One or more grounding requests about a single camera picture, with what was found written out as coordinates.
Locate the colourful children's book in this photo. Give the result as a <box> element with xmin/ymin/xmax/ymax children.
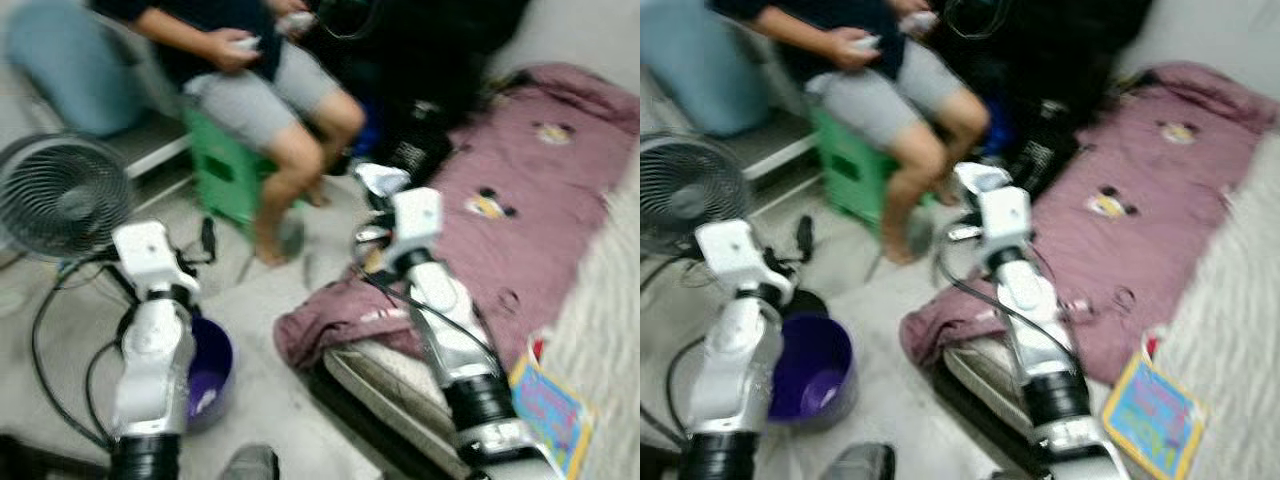
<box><xmin>508</xmin><ymin>352</ymin><xmax>593</xmax><ymax>479</ymax></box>
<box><xmin>1103</xmin><ymin>350</ymin><xmax>1206</xmax><ymax>480</ymax></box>

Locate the person's right hand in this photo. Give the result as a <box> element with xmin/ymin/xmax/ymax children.
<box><xmin>210</xmin><ymin>35</ymin><xmax>263</xmax><ymax>73</ymax></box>
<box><xmin>835</xmin><ymin>30</ymin><xmax>886</xmax><ymax>71</ymax></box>

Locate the person's left hand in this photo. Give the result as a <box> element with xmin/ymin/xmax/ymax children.
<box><xmin>268</xmin><ymin>5</ymin><xmax>319</xmax><ymax>39</ymax></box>
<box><xmin>893</xmin><ymin>0</ymin><xmax>941</xmax><ymax>36</ymax></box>

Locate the green plastic stool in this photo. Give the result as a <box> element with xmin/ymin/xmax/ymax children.
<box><xmin>183</xmin><ymin>100</ymin><xmax>301</xmax><ymax>229</ymax></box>
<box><xmin>810</xmin><ymin>100</ymin><xmax>936</xmax><ymax>226</ymax></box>

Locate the black backpack with white print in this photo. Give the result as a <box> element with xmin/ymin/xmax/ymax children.
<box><xmin>385</xmin><ymin>95</ymin><xmax>453</xmax><ymax>189</ymax></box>
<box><xmin>1008</xmin><ymin>95</ymin><xmax>1079</xmax><ymax>199</ymax></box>

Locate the blue bag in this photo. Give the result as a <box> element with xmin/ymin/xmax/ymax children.
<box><xmin>355</xmin><ymin>95</ymin><xmax>386</xmax><ymax>156</ymax></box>
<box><xmin>980</xmin><ymin>95</ymin><xmax>1003</xmax><ymax>153</ymax></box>

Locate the grey low bench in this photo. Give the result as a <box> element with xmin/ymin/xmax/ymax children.
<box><xmin>745</xmin><ymin>105</ymin><xmax>816</xmax><ymax>181</ymax></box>
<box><xmin>95</xmin><ymin>108</ymin><xmax>196</xmax><ymax>183</ymax></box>

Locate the purple plastic bucket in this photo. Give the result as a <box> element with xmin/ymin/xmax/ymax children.
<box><xmin>768</xmin><ymin>310</ymin><xmax>859</xmax><ymax>429</ymax></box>
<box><xmin>180</xmin><ymin>315</ymin><xmax>238</xmax><ymax>433</ymax></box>

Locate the round grey floor fan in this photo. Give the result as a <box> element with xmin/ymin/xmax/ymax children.
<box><xmin>0</xmin><ymin>133</ymin><xmax>136</xmax><ymax>263</ymax></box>
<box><xmin>640</xmin><ymin>133</ymin><xmax>753</xmax><ymax>256</ymax></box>

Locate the person in grey shorts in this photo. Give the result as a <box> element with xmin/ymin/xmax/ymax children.
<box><xmin>88</xmin><ymin>0</ymin><xmax>368</xmax><ymax>269</ymax></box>
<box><xmin>705</xmin><ymin>0</ymin><xmax>991</xmax><ymax>266</ymax></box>

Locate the pink cartoon print blanket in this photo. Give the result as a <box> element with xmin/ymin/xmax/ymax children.
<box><xmin>275</xmin><ymin>62</ymin><xmax>641</xmax><ymax>373</ymax></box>
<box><xmin>900</xmin><ymin>60</ymin><xmax>1280</xmax><ymax>386</ymax></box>

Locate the white quilted mattress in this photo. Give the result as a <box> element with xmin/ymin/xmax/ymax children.
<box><xmin>320</xmin><ymin>150</ymin><xmax>641</xmax><ymax>480</ymax></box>
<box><xmin>940</xmin><ymin>130</ymin><xmax>1280</xmax><ymax>480</ymax></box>

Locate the light blue cushion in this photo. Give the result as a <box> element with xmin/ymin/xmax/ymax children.
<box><xmin>5</xmin><ymin>0</ymin><xmax>146</xmax><ymax>139</ymax></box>
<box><xmin>640</xmin><ymin>0</ymin><xmax>776</xmax><ymax>139</ymax></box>

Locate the grey left robot leg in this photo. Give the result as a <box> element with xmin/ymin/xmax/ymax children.
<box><xmin>820</xmin><ymin>443</ymin><xmax>896</xmax><ymax>480</ymax></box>
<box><xmin>220</xmin><ymin>445</ymin><xmax>281</xmax><ymax>480</ymax></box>

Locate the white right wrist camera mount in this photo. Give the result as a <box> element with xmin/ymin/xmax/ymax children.
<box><xmin>392</xmin><ymin>188</ymin><xmax>444</xmax><ymax>261</ymax></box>
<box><xmin>978</xmin><ymin>187</ymin><xmax>1031</xmax><ymax>259</ymax></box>

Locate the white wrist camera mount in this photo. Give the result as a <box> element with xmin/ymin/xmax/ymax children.
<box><xmin>695</xmin><ymin>220</ymin><xmax>776</xmax><ymax>296</ymax></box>
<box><xmin>112</xmin><ymin>222</ymin><xmax>186</xmax><ymax>296</ymax></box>
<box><xmin>978</xmin><ymin>187</ymin><xmax>1031</xmax><ymax>259</ymax></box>
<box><xmin>392</xmin><ymin>188</ymin><xmax>444</xmax><ymax>261</ymax></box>

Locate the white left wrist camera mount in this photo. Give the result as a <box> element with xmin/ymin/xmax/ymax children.
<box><xmin>112</xmin><ymin>222</ymin><xmax>186</xmax><ymax>296</ymax></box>
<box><xmin>695</xmin><ymin>220</ymin><xmax>776</xmax><ymax>296</ymax></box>

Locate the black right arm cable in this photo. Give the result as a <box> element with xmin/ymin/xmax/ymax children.
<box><xmin>935</xmin><ymin>240</ymin><xmax>1086</xmax><ymax>371</ymax></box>
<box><xmin>350</xmin><ymin>235</ymin><xmax>501</xmax><ymax>376</ymax></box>

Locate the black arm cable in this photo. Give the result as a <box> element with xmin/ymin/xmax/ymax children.
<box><xmin>935</xmin><ymin>240</ymin><xmax>1086</xmax><ymax>371</ymax></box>
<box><xmin>350</xmin><ymin>235</ymin><xmax>501</xmax><ymax>376</ymax></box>
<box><xmin>640</xmin><ymin>255</ymin><xmax>721</xmax><ymax>451</ymax></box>
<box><xmin>30</xmin><ymin>255</ymin><xmax>136</xmax><ymax>451</ymax></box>

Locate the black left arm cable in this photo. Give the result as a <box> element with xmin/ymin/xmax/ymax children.
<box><xmin>30</xmin><ymin>255</ymin><xmax>136</xmax><ymax>451</ymax></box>
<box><xmin>640</xmin><ymin>255</ymin><xmax>721</xmax><ymax>451</ymax></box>

